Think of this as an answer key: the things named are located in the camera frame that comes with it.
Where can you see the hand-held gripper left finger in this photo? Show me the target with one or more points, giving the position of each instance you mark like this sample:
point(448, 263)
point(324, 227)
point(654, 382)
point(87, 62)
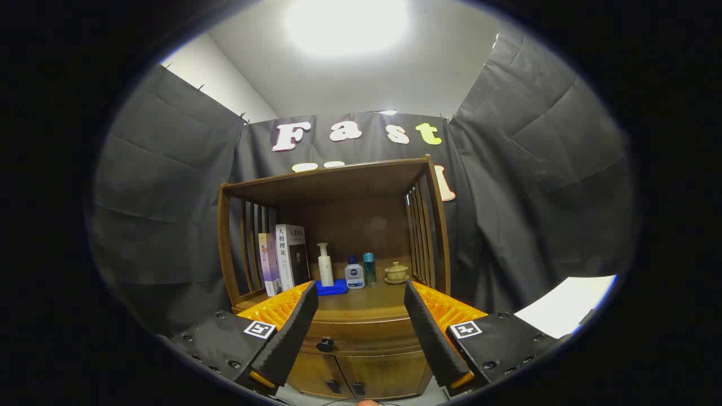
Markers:
point(296, 327)

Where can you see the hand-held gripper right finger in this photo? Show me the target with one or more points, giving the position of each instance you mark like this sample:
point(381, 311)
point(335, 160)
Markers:
point(428, 332)

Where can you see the brown wooden drawer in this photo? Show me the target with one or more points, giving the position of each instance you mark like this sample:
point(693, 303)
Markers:
point(372, 338)

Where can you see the wooden cabinet door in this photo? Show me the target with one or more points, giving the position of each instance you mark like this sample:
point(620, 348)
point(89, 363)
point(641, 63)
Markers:
point(313, 375)
point(389, 375)

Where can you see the wooden countertop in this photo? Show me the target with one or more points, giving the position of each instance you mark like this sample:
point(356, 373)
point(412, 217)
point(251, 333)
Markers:
point(361, 304)

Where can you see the brown wooden cabinet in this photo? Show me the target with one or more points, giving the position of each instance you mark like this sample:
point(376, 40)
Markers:
point(338, 186)

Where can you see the blue folded cloth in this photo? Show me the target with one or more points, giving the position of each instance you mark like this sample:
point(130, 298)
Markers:
point(333, 290)

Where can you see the yellow ceramic lidded teacup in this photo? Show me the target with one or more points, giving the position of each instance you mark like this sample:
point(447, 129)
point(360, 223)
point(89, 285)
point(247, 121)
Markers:
point(396, 274)

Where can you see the purple book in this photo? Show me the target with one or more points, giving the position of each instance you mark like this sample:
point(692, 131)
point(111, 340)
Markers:
point(269, 265)

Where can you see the thick white book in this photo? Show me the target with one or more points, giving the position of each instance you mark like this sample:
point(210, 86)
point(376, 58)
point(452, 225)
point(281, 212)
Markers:
point(290, 254)

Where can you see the white bottle blue pump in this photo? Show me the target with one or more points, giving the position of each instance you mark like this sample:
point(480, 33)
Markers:
point(355, 277)

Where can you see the teal blue bottle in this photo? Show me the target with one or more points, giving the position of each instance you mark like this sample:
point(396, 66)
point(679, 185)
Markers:
point(370, 270)

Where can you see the white flat panel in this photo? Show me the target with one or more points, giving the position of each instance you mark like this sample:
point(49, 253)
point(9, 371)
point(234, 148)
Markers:
point(564, 307)

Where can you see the ceiling light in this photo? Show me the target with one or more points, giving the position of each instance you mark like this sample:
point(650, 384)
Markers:
point(347, 25)

